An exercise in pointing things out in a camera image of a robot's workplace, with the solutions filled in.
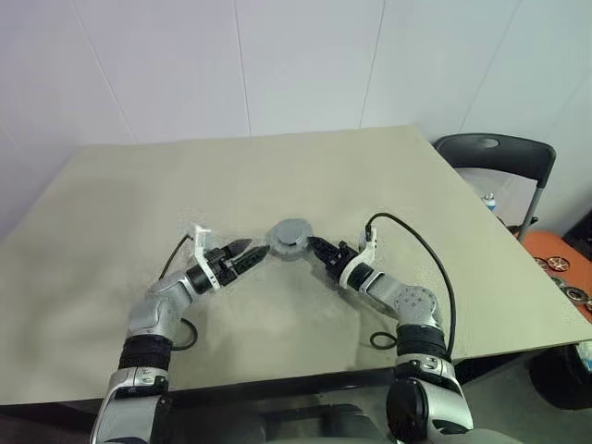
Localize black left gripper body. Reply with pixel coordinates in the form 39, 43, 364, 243
205, 247, 241, 284

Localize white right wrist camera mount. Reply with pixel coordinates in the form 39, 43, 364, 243
339, 225, 379, 284

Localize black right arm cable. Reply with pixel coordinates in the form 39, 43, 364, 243
363, 212, 458, 362

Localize round grey motor lid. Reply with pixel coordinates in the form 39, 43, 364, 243
271, 218, 312, 247

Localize black table front rail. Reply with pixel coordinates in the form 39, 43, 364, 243
0, 367, 399, 417

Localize black folding chair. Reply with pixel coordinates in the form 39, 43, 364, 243
433, 132, 558, 244

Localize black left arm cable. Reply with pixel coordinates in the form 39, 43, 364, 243
156, 234, 199, 352

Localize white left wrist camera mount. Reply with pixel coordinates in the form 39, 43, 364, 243
190, 223, 215, 278

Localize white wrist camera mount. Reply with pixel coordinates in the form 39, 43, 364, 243
339, 225, 379, 284
190, 223, 215, 278

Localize grey motor housing copper coils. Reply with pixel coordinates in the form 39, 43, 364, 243
264, 229, 315, 261

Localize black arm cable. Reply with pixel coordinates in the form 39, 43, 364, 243
363, 212, 458, 362
156, 234, 199, 352

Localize black round waste bin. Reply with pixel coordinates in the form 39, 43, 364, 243
529, 341, 592, 411

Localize black case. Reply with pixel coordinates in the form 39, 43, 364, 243
559, 216, 592, 260

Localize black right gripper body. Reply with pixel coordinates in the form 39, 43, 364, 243
328, 240, 358, 278

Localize orange stool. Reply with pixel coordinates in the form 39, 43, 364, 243
522, 230, 592, 325

